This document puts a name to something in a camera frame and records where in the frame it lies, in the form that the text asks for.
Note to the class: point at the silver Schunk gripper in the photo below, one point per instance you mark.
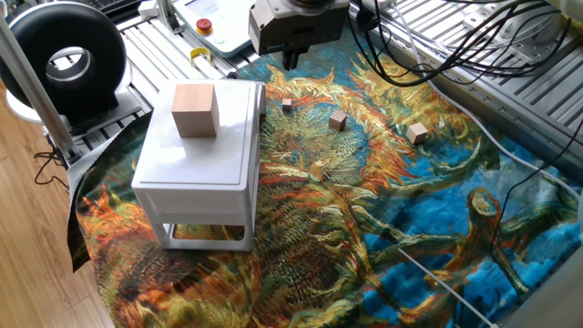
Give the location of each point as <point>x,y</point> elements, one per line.
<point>291,32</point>

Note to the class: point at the white plastic drawer cabinet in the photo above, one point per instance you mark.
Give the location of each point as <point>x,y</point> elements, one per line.
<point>196,159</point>

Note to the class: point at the tiny wooden cube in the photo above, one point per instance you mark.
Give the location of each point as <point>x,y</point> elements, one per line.
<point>287,105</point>

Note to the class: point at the silver force torque sensor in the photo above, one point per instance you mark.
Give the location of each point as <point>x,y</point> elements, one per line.
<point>314,3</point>

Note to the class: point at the white gripper mounting plate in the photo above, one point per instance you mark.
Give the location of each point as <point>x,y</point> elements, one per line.
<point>330,10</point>

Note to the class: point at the teach pendant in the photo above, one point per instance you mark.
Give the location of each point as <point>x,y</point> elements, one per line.
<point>228,27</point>

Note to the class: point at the small wooden cube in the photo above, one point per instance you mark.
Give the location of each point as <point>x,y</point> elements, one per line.
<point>416,133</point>
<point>337,121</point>

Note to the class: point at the yellow tape piece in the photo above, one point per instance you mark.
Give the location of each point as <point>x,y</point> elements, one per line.
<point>200,52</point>

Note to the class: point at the large wooden cube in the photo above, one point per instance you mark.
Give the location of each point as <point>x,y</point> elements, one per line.
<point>193,111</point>

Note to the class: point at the sunflower painting cloth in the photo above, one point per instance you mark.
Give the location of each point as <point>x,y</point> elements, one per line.
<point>341,205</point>

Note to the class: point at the aluminium post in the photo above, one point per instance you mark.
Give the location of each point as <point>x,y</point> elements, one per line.
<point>41,91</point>

